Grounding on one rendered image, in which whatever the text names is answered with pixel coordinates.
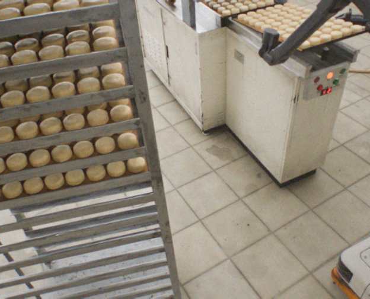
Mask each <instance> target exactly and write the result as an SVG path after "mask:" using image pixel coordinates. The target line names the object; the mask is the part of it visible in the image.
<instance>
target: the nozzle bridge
mask: <svg viewBox="0 0 370 299"><path fill-rule="evenodd" d="M203 1H205V0H181V5H182V15H183V22H185V23H186V24H187V25H188V26H189V27H194V26H196V15H195V2H196V3H198V2H203ZM275 1H278V2H279V3H280V4H284V3H287V1H288V0H275Z"/></svg>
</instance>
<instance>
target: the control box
mask: <svg viewBox="0 0 370 299"><path fill-rule="evenodd" d="M348 67H349V63H347V62H342V63H338V64H335V65H332V66H329V67H326V68H323V69H319V70H317V71H314V72H310V74H309V78H306V79H305V86H304V92H303V96H302V98H303V99H304V100H305V101H308V100H311V99H314V98H317V97H320V96H322V93H323V90H325V93H324V95H326V94H327V93H328V89H329V88H331V89H329V90H330V92H332V91H335V90H338V89H341V88H343V85H344V83H345V78H346V74H347V70H348ZM342 69H345V72H344V73H343V74H340V71H341V70H342ZM329 73H333V75H332V77H331V78H329V79H328V78H327V76H328V74H329ZM316 77H319V79H320V80H319V81H318V82H316V83H314V80H315V78H316ZM336 79H337V80H339V83H338V84H337V85H334V84H333V82H334V80H336ZM319 85H323V89H322V90H320V91H319V90H318V86H319Z"/></svg>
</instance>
